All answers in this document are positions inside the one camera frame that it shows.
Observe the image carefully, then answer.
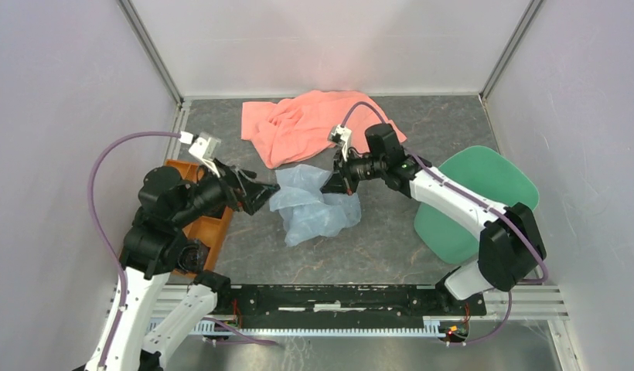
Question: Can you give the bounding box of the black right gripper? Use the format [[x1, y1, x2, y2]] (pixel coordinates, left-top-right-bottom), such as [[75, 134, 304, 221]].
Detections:
[[320, 148, 385, 197]]

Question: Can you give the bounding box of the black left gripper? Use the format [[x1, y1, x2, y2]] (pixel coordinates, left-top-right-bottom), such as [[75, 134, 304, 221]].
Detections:
[[172, 155, 281, 226]]

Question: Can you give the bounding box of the translucent blue trash bag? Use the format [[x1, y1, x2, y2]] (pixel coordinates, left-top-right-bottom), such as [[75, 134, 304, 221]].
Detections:
[[269, 164, 362, 247]]

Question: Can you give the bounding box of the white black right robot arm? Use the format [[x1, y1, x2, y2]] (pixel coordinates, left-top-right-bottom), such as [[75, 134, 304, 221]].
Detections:
[[321, 123, 548, 315]]

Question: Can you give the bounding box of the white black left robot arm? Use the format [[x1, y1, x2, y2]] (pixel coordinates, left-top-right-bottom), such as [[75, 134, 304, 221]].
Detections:
[[81, 162, 280, 370]]

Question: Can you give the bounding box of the green trash bin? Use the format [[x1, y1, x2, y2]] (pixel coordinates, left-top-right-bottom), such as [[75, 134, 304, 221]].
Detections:
[[410, 146, 540, 265]]

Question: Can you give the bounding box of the orange wooden divided tray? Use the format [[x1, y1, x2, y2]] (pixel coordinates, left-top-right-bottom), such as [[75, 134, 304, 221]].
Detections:
[[119, 158, 235, 278]]

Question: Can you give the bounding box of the pink cloth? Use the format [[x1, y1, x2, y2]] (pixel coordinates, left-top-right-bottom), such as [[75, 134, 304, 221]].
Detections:
[[241, 90, 407, 168]]

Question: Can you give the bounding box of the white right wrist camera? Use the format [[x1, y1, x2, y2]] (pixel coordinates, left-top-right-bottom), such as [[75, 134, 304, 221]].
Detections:
[[328, 124, 352, 162]]

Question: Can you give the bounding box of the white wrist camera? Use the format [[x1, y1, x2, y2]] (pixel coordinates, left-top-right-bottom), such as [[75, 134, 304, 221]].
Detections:
[[179, 131, 222, 178], [328, 124, 352, 162]]

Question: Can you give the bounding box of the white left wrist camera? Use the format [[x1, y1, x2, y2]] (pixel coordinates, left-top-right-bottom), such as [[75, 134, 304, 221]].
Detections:
[[179, 131, 222, 178]]

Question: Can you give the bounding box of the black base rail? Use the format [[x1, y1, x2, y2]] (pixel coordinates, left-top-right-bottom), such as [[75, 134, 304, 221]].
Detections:
[[214, 284, 487, 330]]

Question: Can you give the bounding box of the white cable duct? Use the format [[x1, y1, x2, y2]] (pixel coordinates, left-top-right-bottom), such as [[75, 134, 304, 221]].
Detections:
[[189, 318, 454, 339]]

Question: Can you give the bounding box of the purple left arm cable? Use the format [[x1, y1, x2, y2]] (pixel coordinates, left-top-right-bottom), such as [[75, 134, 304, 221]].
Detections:
[[87, 131, 195, 371]]

